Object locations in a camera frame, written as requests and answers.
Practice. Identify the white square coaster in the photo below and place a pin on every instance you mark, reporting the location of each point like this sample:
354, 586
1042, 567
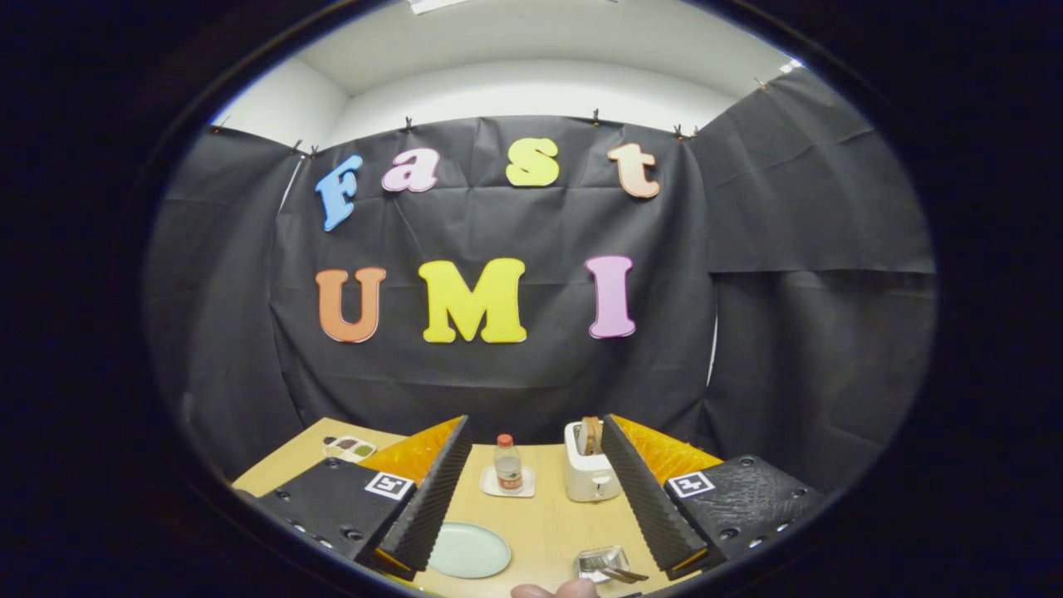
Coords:
488, 482

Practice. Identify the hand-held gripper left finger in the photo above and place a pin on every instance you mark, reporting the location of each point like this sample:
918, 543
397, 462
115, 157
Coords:
432, 498

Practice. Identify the ceiling light panel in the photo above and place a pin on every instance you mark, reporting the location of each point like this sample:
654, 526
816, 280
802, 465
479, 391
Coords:
436, 5

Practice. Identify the metal mesh basket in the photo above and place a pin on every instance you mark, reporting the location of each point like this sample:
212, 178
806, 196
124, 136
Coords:
594, 561

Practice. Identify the white toaster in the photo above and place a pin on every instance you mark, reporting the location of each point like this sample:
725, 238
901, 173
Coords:
585, 477

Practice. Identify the white divided sauce dish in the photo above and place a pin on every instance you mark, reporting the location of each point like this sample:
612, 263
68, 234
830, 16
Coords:
349, 448

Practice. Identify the light green plate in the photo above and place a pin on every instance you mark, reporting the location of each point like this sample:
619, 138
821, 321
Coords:
469, 550

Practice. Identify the clear plastic water bottle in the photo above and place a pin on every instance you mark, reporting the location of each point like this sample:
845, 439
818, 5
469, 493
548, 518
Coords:
508, 465

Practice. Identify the brown toast slice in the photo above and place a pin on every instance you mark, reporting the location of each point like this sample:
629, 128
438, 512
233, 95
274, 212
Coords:
586, 436
596, 436

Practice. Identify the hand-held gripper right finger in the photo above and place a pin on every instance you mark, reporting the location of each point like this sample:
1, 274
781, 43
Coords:
648, 507

